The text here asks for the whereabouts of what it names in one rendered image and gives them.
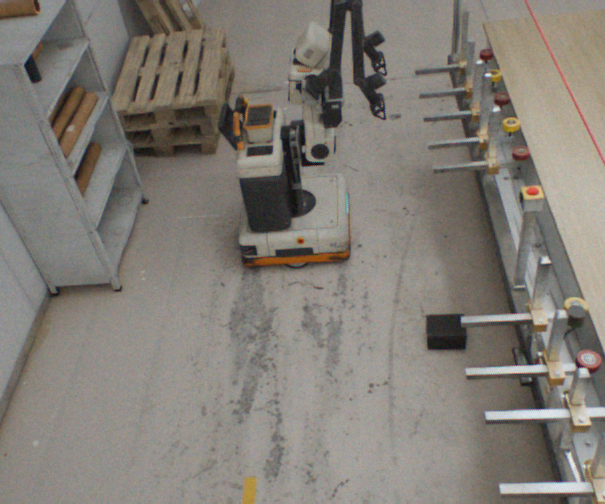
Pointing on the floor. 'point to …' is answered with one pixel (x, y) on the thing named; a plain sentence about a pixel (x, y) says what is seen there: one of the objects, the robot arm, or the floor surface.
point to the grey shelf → (94, 238)
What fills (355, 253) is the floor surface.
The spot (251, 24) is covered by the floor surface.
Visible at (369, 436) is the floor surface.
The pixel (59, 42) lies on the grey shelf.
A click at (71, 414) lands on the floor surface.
